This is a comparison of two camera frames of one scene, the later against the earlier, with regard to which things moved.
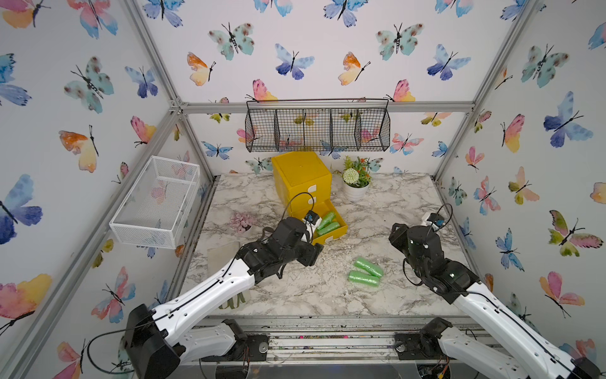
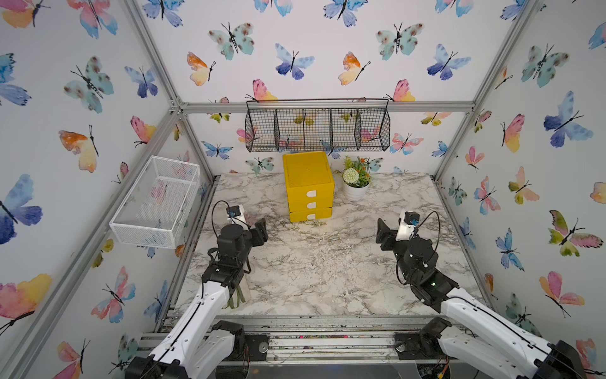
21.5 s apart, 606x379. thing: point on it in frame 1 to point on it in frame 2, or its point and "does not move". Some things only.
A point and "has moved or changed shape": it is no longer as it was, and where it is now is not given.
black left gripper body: (307, 257) to (255, 239)
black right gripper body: (405, 245) to (405, 253)
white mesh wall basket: (154, 208) does not move
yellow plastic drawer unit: (305, 181) has moved or changed shape
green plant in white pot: (356, 178) does not move
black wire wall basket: (317, 125) does not move
